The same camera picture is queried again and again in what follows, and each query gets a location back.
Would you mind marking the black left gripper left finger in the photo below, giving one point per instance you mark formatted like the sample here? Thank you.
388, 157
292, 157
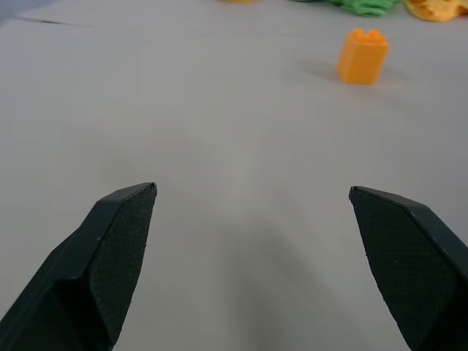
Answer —
91, 270

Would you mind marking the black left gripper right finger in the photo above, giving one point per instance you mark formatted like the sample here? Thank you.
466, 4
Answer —
409, 263

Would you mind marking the orange toy building block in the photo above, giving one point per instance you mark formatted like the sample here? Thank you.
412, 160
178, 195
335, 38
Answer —
362, 58

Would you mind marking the yellow-orange toy piece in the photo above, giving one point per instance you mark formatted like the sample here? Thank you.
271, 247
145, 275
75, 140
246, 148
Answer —
438, 9

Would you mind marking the green toy piece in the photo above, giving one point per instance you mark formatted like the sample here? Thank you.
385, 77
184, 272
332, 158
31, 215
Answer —
360, 6

